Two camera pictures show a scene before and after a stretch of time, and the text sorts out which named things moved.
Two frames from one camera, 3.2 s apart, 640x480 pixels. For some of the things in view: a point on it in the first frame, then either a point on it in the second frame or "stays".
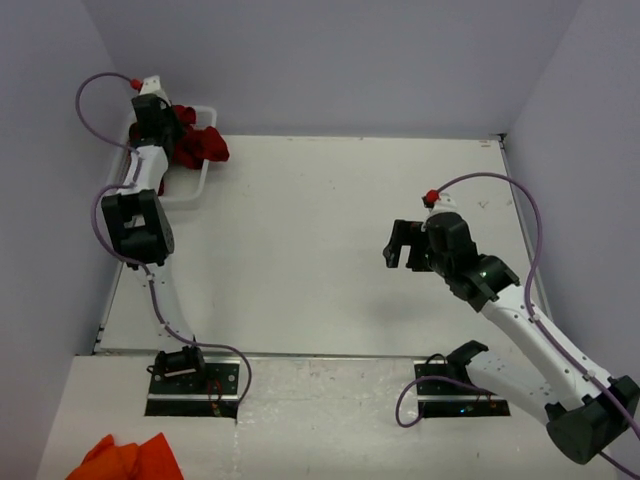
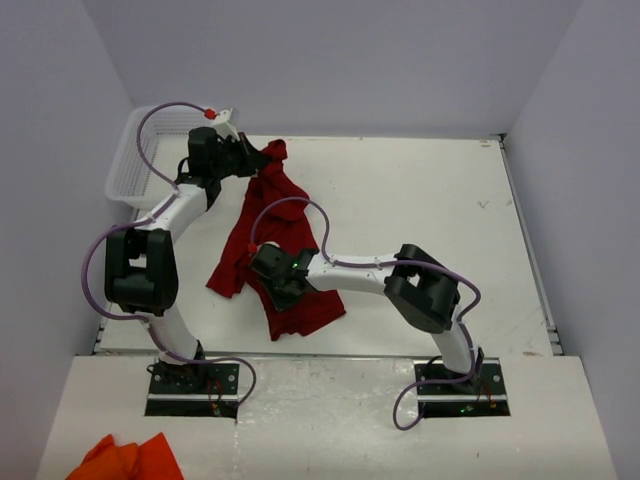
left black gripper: (169, 111) → (251, 158)
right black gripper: (404, 231) → (283, 303)
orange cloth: (152, 460) stays
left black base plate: (212, 392) stays
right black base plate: (440, 394) stays
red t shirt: (196, 146) → (276, 212)
